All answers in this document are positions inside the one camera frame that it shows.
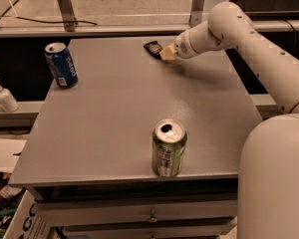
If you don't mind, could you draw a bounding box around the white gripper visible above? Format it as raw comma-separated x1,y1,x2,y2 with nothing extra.
159,31,197,61

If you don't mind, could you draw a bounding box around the black rxbar chocolate wrapper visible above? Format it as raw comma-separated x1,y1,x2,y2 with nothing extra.
144,41,162,60

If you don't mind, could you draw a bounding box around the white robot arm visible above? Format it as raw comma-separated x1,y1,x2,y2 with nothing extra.
160,2,299,239

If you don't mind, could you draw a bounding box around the green soda can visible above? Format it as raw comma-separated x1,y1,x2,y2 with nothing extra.
151,119,187,177

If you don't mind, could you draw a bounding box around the blue pepsi can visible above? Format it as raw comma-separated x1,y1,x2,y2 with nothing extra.
45,42,78,89

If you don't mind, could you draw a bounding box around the grey drawer cabinet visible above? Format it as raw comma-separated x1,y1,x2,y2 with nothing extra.
26,177,238,239

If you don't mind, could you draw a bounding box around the white pump bottle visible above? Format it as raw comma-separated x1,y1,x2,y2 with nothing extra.
0,85,19,113

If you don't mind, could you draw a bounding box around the white paper sheet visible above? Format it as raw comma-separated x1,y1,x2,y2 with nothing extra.
0,138,26,173

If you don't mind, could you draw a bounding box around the white cardboard box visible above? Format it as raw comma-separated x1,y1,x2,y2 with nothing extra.
3,191,51,239

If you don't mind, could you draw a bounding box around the metal railing frame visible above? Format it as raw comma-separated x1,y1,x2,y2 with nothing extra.
0,0,299,38

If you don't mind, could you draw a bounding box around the black cable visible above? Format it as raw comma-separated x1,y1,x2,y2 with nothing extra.
0,0,99,27

